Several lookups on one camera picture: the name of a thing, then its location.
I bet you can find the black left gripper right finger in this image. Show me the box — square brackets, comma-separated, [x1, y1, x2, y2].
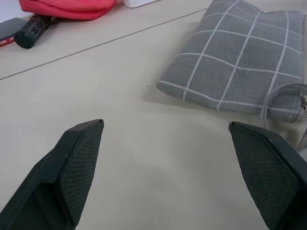
[228, 121, 307, 230]

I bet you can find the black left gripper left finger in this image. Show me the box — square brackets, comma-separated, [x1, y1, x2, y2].
[0, 118, 105, 230]

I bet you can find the grey checked fabric pouch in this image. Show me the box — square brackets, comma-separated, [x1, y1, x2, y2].
[155, 0, 307, 152]

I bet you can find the black cylindrical device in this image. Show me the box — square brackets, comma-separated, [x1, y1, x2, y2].
[13, 13, 54, 49]

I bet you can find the black flat box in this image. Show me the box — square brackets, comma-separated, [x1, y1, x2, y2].
[0, 17, 29, 47]

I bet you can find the red fabric pouch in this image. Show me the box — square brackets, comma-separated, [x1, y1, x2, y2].
[18, 0, 118, 21]

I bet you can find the white container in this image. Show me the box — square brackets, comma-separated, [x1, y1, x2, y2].
[124, 0, 154, 8]

